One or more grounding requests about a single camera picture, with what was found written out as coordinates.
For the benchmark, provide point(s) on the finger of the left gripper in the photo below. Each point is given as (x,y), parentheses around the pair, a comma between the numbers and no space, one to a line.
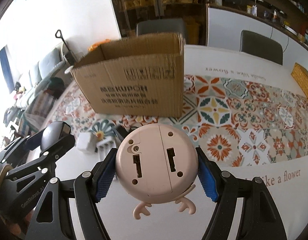
(47,159)
(15,152)

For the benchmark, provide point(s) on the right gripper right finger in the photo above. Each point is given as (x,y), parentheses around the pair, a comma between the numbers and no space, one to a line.
(260,218)

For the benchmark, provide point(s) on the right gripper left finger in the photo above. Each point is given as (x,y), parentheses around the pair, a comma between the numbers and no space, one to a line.
(53,217)

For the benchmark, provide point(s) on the white square power adapter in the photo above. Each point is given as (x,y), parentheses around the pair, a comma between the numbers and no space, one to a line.
(86,142)

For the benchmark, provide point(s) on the pink round deer toy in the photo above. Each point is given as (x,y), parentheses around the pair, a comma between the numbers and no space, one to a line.
(156,164)

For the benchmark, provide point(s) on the white battery charger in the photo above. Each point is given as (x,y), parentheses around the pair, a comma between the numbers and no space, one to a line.
(104,147)

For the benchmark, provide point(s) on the grey sofa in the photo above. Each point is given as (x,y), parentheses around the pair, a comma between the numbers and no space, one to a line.
(33,79)

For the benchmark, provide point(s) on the black rectangular device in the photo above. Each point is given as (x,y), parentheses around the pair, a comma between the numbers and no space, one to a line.
(120,132)

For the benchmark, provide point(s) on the upright vacuum cleaner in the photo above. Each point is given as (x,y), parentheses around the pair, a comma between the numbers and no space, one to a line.
(67,53)

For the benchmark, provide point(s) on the patterned table runner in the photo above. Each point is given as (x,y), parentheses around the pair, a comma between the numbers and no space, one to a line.
(236,122)

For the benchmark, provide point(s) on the orange plastic crate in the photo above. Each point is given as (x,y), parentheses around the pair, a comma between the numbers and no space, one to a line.
(95,45)

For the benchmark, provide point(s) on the brown cardboard box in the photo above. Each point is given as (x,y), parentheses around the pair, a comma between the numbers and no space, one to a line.
(141,75)

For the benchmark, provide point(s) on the woven bamboo tissue box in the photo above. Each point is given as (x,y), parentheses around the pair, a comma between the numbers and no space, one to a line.
(300,75)

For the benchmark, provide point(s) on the dark glass display cabinet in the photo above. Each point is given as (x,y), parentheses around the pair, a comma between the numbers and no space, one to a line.
(129,13)

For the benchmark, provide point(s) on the dark dining chair right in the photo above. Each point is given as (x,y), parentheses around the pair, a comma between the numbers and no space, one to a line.
(261,46)

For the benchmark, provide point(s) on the dark dining chair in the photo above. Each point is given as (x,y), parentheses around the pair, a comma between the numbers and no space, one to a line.
(169,25)
(261,46)

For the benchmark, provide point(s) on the dark dining chair left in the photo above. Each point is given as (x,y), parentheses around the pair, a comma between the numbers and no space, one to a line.
(169,25)

